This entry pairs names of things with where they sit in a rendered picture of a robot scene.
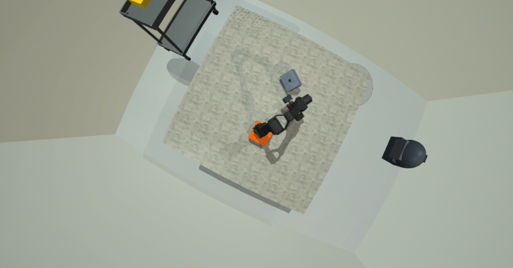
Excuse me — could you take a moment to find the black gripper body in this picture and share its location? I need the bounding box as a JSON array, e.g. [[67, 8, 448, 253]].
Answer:
[[283, 95, 304, 121]]

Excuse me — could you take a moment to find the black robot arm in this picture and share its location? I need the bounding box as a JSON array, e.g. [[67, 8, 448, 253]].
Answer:
[[253, 94, 312, 139]]

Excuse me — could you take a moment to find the dark grey sloped panel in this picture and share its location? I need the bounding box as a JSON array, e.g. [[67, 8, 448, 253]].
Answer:
[[280, 69, 302, 92]]

